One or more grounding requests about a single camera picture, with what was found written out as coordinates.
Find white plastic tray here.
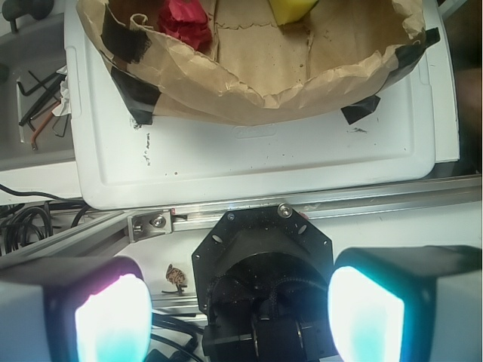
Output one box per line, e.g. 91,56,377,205
64,1,460,210

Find orange hex key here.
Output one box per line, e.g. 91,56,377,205
30,101,61,151

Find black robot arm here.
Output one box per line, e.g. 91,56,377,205
1,207,482,361

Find crumpled white paper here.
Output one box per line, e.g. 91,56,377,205
51,66,72,117

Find black floor cables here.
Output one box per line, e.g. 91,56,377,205
0,183,95,257

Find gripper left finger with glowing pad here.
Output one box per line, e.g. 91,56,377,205
1,256,152,361

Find black hex key set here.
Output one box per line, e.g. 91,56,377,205
16,70,65,134

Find grey tool tray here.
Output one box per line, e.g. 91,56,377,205
1,14,75,171

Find yellow green sponge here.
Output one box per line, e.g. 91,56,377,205
269,0,318,26

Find aluminium frame rail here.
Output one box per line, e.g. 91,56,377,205
1,174,482,266

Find crumpled red paper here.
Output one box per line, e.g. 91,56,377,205
157,0,212,51

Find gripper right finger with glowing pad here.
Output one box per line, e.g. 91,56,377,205
328,245,482,361

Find brown paper bag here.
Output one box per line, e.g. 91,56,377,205
76,1,440,126

